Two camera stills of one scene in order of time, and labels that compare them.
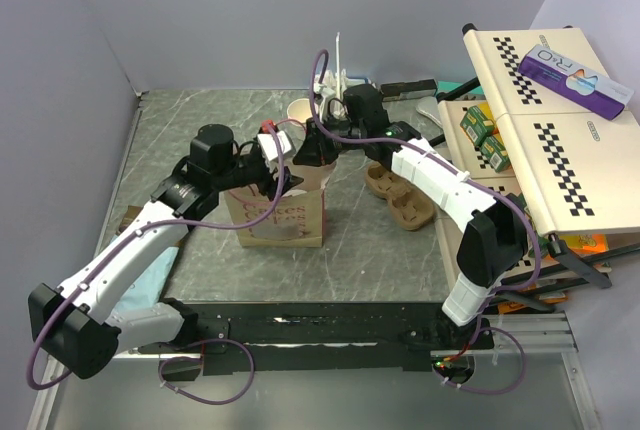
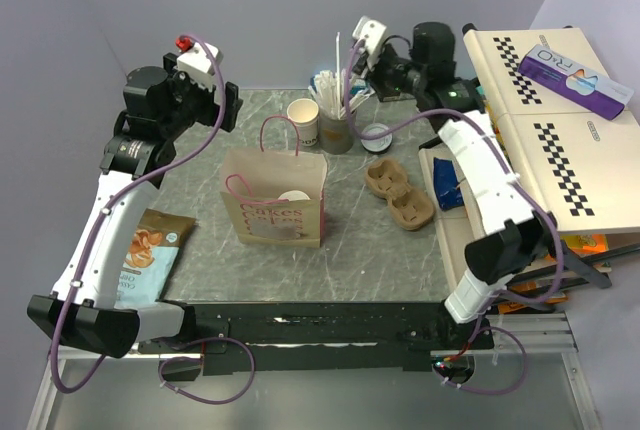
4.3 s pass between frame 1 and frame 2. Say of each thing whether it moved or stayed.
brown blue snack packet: stayed
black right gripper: moved
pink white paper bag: stayed
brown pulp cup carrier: stayed
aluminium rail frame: stayed
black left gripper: moved
